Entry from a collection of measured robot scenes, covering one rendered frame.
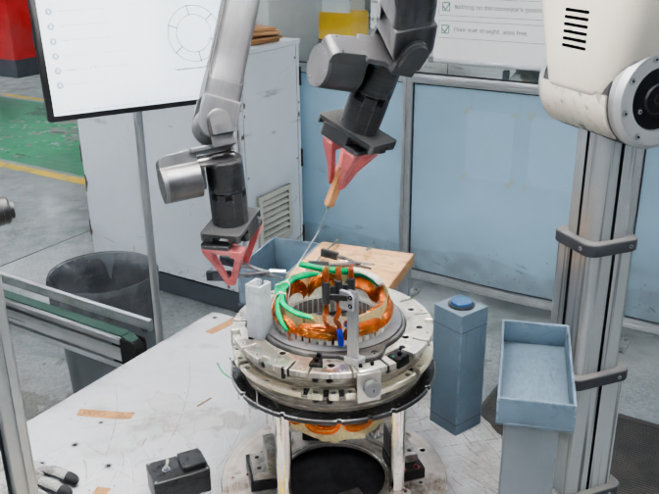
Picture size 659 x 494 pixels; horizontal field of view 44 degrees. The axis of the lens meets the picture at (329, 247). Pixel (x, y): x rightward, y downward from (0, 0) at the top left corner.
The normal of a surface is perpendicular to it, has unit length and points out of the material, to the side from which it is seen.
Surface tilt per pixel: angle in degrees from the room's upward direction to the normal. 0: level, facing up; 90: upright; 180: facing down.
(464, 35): 90
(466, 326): 90
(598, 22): 90
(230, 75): 58
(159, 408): 0
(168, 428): 0
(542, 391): 0
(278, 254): 90
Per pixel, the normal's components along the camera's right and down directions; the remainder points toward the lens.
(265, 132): 0.85, 0.19
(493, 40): -0.53, 0.32
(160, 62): 0.51, 0.20
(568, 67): -0.93, 0.14
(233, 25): 0.28, -0.03
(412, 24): 0.26, 0.81
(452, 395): -0.79, 0.24
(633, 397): -0.01, -0.93
